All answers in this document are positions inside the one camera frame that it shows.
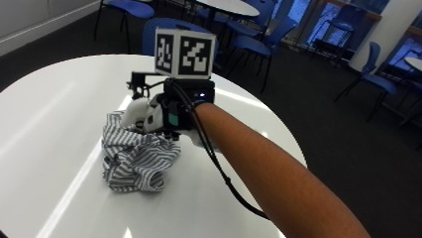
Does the round white table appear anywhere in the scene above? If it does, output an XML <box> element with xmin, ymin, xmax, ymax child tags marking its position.
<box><xmin>192</xmin><ymin>0</ymin><xmax>261</xmax><ymax>18</ymax></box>
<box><xmin>403</xmin><ymin>57</ymin><xmax>422</xmax><ymax>72</ymax></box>

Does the grey white striped cloth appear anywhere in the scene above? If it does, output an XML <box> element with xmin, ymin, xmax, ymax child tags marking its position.
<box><xmin>100</xmin><ymin>110</ymin><xmax>184</xmax><ymax>193</ymax></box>

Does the white cube with black markers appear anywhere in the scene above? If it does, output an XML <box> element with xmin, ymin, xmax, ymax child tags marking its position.
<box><xmin>153</xmin><ymin>27</ymin><xmax>218</xmax><ymax>80</ymax></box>

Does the black tracker box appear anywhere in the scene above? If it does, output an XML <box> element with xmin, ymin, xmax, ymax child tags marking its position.
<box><xmin>162</xmin><ymin>77</ymin><xmax>216</xmax><ymax>105</ymax></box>

